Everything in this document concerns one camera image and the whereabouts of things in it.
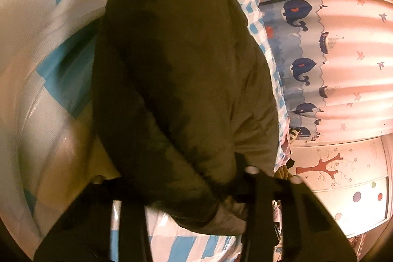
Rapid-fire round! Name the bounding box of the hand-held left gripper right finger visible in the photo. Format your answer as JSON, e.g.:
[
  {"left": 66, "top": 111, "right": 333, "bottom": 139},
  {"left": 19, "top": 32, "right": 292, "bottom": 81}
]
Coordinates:
[{"left": 235, "top": 154, "right": 360, "bottom": 262}]

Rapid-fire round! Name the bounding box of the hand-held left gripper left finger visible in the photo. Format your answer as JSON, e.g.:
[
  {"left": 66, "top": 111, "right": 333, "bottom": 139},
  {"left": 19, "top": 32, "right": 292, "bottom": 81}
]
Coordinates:
[{"left": 33, "top": 176, "right": 152, "bottom": 262}]

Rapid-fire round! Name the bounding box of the dark jacket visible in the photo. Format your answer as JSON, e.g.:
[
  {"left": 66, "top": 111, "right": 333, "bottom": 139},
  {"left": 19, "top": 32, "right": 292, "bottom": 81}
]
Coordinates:
[{"left": 91, "top": 0, "right": 281, "bottom": 229}]

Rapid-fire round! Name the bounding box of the pink cloth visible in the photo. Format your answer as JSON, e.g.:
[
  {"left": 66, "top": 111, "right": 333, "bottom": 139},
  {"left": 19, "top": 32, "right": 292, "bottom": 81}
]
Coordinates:
[{"left": 280, "top": 127, "right": 296, "bottom": 172}]

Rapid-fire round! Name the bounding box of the tree print wardrobe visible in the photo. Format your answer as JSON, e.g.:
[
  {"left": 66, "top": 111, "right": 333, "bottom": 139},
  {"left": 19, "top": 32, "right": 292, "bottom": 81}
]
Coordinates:
[{"left": 289, "top": 136, "right": 393, "bottom": 239}]

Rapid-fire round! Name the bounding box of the whale print curtain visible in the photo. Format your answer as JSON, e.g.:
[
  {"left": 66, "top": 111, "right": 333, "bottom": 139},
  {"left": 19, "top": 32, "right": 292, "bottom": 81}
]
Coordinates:
[{"left": 259, "top": 0, "right": 393, "bottom": 147}]

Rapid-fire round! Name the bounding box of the blue white checkered bedsheet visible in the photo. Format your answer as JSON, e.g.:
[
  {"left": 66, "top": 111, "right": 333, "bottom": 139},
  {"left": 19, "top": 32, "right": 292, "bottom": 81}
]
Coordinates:
[{"left": 0, "top": 0, "right": 293, "bottom": 262}]

